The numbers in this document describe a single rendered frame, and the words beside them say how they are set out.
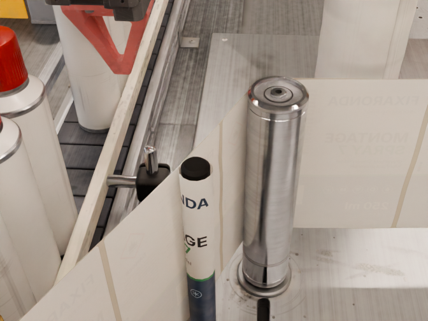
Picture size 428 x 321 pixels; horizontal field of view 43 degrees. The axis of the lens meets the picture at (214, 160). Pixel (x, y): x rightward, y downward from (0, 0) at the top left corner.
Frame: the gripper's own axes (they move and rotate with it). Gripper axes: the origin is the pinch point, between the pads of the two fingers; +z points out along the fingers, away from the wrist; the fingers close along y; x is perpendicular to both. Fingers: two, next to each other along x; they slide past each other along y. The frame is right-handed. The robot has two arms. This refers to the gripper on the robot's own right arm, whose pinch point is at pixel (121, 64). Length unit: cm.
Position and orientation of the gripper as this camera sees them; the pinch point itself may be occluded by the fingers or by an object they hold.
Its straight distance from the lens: 47.2
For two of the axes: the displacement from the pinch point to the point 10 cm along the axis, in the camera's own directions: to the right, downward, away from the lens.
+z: 0.2, 7.4, 6.8
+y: 0.9, -6.7, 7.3
